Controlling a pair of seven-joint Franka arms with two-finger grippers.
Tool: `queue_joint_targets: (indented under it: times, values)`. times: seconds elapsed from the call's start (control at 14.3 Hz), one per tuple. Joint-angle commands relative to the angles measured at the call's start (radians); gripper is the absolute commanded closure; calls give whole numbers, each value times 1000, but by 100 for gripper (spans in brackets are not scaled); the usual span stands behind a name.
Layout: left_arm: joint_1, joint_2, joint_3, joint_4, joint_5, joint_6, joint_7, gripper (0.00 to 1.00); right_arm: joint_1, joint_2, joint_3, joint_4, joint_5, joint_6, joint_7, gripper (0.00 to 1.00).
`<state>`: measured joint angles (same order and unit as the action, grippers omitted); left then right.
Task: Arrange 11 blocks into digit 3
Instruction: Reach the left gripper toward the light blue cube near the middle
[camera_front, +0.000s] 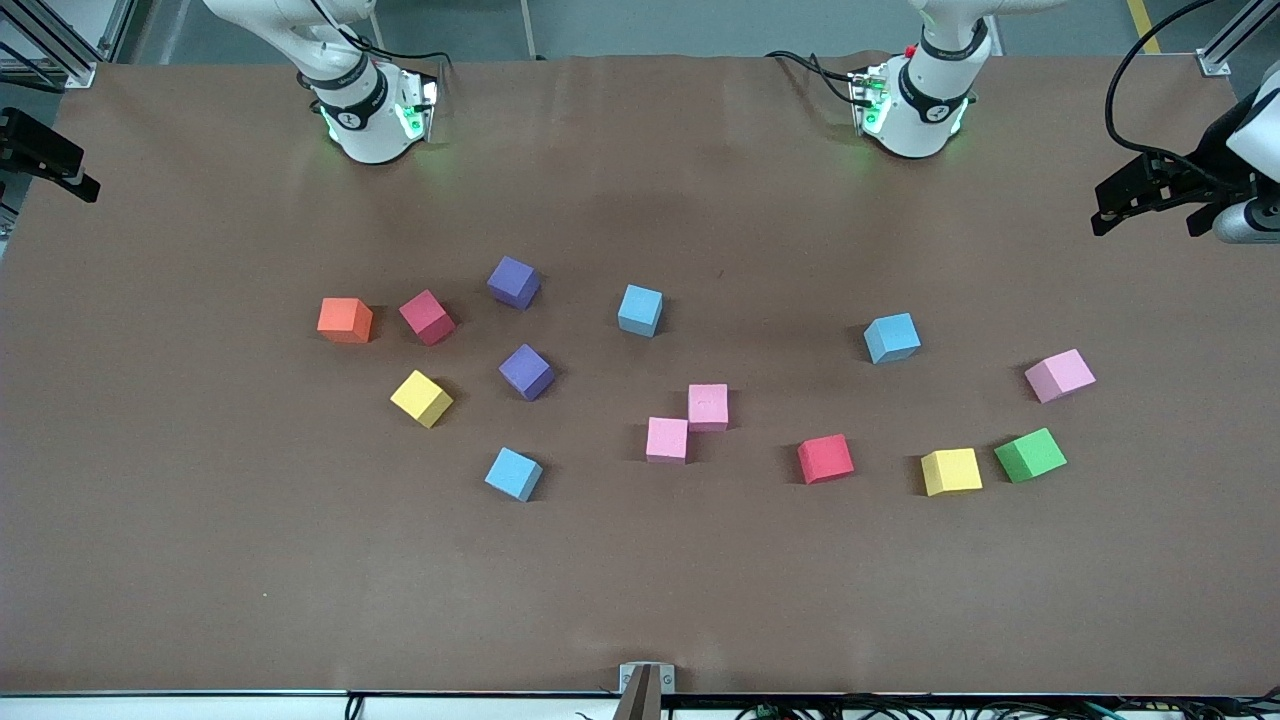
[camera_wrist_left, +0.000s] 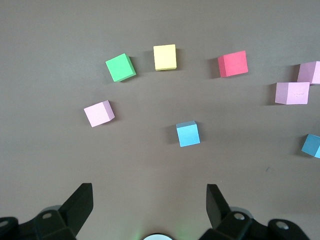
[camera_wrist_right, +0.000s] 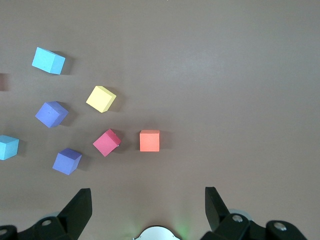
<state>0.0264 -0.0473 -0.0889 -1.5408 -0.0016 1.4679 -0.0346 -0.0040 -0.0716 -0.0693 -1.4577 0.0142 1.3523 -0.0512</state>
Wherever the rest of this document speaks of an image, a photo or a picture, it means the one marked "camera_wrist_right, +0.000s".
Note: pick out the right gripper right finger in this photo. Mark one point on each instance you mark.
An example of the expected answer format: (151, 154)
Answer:
(220, 220)

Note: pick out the yellow foam cube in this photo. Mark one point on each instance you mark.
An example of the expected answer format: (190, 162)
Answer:
(100, 100)

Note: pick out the brown table mat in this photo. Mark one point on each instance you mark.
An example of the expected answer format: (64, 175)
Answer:
(212, 75)

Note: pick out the crimson foam cube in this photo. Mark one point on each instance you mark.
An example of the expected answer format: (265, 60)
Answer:
(106, 143)

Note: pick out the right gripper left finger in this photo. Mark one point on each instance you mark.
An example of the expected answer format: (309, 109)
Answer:
(72, 217)

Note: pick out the blue foam cube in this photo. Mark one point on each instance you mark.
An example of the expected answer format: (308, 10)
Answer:
(47, 61)
(7, 148)

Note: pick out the purple foam cube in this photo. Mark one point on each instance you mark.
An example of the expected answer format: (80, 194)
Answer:
(50, 115)
(66, 162)

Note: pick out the orange foam cube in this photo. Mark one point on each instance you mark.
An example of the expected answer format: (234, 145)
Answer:
(149, 141)

